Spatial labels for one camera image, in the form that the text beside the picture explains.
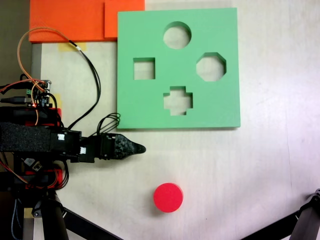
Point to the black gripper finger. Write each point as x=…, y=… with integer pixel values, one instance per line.
x=127, y=147

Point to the red cylinder block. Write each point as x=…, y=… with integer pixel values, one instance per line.
x=168, y=198

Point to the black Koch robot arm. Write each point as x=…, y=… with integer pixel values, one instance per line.
x=30, y=137

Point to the large orange foam block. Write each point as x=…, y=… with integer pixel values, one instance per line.
x=65, y=20

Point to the green shape-sorter board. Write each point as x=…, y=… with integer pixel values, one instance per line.
x=140, y=110

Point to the red base clamp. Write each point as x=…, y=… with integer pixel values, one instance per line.
x=58, y=112
x=58, y=175

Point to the yellow tape strip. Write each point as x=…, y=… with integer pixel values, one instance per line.
x=66, y=47
x=58, y=98
x=28, y=212

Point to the black circuit board with chips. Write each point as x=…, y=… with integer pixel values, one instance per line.
x=31, y=162

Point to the thin black tripod strut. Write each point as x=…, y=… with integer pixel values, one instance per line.
x=87, y=226
x=270, y=228

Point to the green motor driver circuit board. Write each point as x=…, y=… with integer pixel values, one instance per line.
x=40, y=96

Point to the thick black tripod leg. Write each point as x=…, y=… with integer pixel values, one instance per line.
x=308, y=217
x=53, y=222

